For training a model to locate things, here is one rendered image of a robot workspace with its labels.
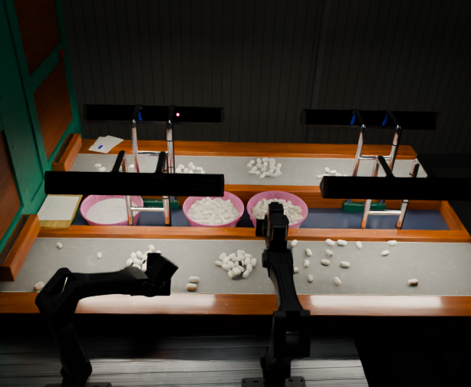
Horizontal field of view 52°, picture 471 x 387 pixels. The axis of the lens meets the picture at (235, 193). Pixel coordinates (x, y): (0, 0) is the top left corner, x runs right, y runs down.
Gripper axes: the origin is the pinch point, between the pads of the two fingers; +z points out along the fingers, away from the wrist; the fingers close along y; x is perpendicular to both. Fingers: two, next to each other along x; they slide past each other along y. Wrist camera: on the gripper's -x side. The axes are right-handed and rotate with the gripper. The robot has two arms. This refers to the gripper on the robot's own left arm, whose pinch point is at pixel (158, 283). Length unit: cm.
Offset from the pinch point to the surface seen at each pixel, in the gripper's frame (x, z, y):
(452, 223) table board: -26, 47, -124
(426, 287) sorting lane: 0, 12, -97
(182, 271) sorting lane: -3.7, 16.2, -6.6
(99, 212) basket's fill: -27, 44, 32
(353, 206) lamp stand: -34, 55, -82
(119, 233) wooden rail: -17.5, 28.5, 20.2
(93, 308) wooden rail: 8.5, -1.4, 21.0
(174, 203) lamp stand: -33, 55, 1
